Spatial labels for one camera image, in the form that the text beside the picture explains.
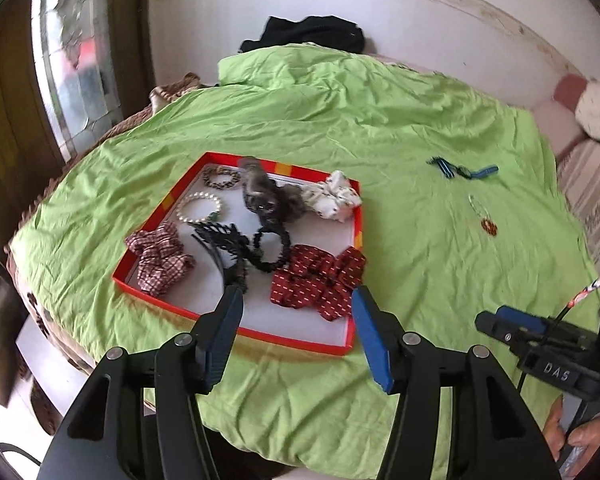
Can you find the black cloth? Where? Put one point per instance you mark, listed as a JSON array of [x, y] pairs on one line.
[[305, 32]]

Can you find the pink cushion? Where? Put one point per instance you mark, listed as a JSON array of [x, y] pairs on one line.
[[562, 115]]

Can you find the window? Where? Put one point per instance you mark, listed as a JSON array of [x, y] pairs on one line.
[[75, 60]]

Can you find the person's right hand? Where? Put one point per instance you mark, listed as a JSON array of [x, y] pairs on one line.
[[592, 435]]

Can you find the grey fuzzy scrunchie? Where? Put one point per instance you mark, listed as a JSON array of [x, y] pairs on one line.
[[260, 190]]

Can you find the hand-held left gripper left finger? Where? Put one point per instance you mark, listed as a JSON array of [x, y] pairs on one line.
[[220, 340]]

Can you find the white spotted scrunchie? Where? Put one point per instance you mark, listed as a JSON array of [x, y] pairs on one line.
[[332, 197]]

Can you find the red white plaid scrunchie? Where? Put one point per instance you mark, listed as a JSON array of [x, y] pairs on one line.
[[160, 260]]

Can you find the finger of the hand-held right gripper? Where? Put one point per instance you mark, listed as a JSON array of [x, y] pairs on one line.
[[522, 317], [492, 327]]

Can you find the red cardboard tray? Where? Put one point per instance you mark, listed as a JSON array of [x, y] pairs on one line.
[[275, 320]]

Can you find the dark red dashed scrunchie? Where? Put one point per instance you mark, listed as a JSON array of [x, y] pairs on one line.
[[310, 280]]

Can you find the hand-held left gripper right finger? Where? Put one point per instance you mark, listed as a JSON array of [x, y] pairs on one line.
[[375, 340]]

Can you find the blue striped hair band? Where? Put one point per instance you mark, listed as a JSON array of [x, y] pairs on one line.
[[450, 167]]

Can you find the brown striped bed cover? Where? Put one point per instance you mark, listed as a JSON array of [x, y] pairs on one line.
[[587, 190]]

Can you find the brown knitted blanket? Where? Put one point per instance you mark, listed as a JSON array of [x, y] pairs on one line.
[[125, 127]]

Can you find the green bed sheet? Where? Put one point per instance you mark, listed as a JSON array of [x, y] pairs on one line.
[[330, 120]]

